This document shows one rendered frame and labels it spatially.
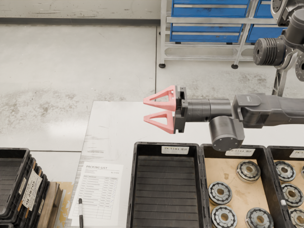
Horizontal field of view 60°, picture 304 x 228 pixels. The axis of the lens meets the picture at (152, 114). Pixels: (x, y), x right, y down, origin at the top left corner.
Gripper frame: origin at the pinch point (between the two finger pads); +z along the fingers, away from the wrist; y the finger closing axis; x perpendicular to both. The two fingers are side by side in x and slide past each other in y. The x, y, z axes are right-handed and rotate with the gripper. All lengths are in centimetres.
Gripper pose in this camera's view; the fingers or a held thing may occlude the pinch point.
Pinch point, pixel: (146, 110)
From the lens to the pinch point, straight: 63.0
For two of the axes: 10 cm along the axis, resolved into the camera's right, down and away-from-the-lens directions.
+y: -0.1, 6.6, 7.5
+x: 0.0, -7.5, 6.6
